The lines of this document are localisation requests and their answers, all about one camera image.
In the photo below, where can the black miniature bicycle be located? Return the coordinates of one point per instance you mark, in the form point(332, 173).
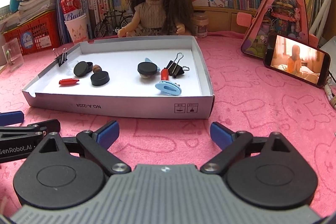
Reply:
point(111, 23)

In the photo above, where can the pink triangular dollhouse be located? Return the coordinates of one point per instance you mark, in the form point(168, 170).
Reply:
point(283, 17)

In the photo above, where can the large black binder clip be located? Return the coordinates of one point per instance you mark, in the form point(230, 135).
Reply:
point(173, 67)

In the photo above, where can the blue hair clip with beads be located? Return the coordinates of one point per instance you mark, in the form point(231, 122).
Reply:
point(168, 87)

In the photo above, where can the black binder clip on tray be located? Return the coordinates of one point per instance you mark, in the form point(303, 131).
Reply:
point(61, 58)

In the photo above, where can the red beer can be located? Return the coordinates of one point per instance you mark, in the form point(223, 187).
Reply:
point(71, 9)

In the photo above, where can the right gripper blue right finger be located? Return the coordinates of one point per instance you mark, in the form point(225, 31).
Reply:
point(232, 144)

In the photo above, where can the red plastic basket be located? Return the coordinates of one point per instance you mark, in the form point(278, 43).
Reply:
point(38, 34)

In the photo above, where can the brown-haired doll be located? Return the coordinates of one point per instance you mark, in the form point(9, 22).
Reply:
point(160, 1)

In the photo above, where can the black round puck lid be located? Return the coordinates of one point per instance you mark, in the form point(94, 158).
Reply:
point(81, 69)

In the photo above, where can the white cat paper cup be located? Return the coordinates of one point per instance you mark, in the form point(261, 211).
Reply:
point(78, 29)

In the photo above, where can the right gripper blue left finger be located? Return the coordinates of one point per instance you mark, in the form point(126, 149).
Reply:
point(95, 145)

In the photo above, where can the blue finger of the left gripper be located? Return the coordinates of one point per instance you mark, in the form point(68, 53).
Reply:
point(12, 117)
point(48, 126)

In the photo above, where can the white cardboard box tray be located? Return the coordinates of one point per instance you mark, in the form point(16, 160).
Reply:
point(127, 94)

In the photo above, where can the black round cap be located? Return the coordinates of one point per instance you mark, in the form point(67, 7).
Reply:
point(89, 67)

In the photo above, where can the smartphone playing video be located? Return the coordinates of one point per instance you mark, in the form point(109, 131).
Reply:
point(296, 59)

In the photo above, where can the pink rabbit towel mat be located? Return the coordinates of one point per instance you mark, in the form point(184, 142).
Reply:
point(287, 175)

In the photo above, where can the clear acrylic block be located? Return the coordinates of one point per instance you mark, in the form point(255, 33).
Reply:
point(13, 54)

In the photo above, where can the dark brown wooden nut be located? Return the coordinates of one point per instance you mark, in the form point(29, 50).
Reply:
point(145, 76)

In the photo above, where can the black round disc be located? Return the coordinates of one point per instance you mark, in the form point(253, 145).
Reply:
point(100, 78)
point(147, 68)

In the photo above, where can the small brown jar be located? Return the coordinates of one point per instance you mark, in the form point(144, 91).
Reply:
point(200, 21)

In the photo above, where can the clear plastic dome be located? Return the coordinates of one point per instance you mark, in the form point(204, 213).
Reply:
point(69, 71)

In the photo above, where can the light blue hair clip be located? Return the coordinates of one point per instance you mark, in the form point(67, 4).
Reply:
point(149, 60)

